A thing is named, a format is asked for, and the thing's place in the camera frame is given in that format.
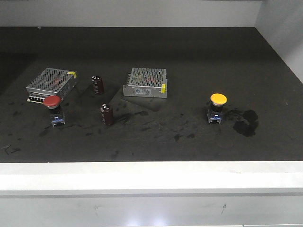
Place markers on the right mesh power supply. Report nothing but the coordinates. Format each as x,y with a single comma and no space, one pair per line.
146,82

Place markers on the front maroon capacitor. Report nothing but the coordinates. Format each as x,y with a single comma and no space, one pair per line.
107,114

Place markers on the yellow mushroom push button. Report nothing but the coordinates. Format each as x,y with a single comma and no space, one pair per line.
215,110

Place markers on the mesh power supply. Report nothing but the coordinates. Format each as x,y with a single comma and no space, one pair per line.
146,82
51,82

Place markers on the rear maroon capacitor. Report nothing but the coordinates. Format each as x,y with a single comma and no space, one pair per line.
97,83

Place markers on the red mushroom push button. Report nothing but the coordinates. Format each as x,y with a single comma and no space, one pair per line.
53,104

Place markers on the left mesh power supply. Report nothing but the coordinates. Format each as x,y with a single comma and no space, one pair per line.
51,82

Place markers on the maroon capacitor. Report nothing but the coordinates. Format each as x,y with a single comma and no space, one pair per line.
107,114
97,83

